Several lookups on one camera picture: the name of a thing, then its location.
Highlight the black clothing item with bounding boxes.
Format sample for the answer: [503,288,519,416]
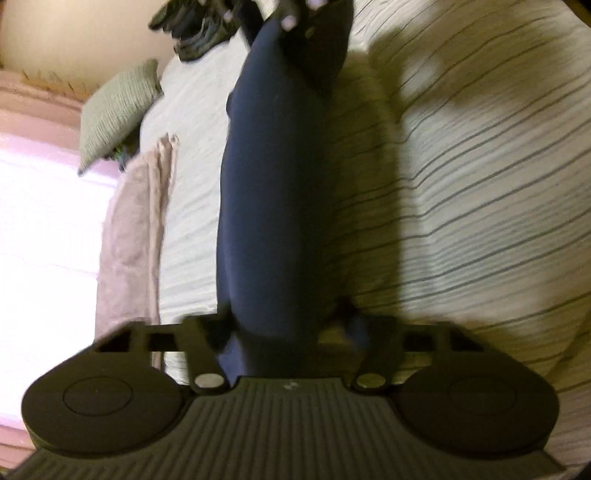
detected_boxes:
[148,0,245,63]

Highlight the pink folded blanket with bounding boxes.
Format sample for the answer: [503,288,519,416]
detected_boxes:
[94,134,178,340]

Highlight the striped white bed sheet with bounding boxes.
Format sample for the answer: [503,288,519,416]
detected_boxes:
[138,0,591,467]

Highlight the navy blue garment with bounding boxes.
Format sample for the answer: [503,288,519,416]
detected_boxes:
[216,1,353,379]

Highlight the green knitted cushion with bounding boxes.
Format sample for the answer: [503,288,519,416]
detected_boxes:
[78,59,163,175]

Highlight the pink window curtain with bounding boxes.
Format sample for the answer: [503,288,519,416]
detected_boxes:
[1,71,119,470]

